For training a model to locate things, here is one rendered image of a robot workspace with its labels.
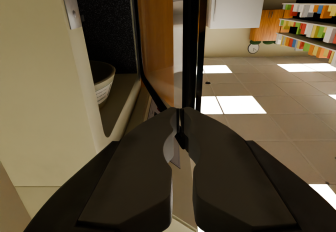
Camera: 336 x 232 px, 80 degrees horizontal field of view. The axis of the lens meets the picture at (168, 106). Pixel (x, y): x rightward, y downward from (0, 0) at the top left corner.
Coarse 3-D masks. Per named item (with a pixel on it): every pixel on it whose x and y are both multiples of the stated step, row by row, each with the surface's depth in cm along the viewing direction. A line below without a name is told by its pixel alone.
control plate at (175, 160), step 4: (152, 100) 47; (152, 104) 45; (152, 108) 44; (156, 108) 45; (148, 112) 41; (152, 112) 42; (156, 112) 44; (148, 116) 40; (152, 116) 41; (176, 140) 42; (176, 144) 40; (176, 148) 39; (176, 152) 38; (176, 156) 37; (172, 160) 35; (176, 160) 36; (176, 164) 35
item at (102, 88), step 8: (96, 64) 39; (104, 64) 38; (96, 72) 39; (104, 72) 38; (112, 72) 32; (96, 80) 39; (104, 80) 30; (112, 80) 33; (96, 88) 29; (104, 88) 31; (96, 96) 30; (104, 96) 32
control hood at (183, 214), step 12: (144, 96) 47; (144, 108) 42; (132, 120) 37; (144, 120) 38; (180, 156) 39; (180, 168) 36; (180, 180) 33; (180, 192) 31; (180, 204) 29; (192, 204) 31; (180, 216) 27; (192, 216) 29; (168, 228) 28; (180, 228) 27; (192, 228) 28
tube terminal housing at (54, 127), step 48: (0, 0) 15; (48, 0) 15; (0, 48) 17; (48, 48) 17; (0, 96) 19; (48, 96) 19; (0, 144) 21; (48, 144) 21; (96, 144) 22; (48, 192) 25
